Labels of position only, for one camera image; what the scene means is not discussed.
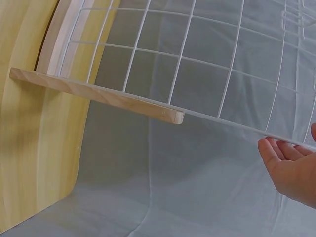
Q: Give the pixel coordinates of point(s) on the person's right hand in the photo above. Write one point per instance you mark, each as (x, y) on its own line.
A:
(293, 170)

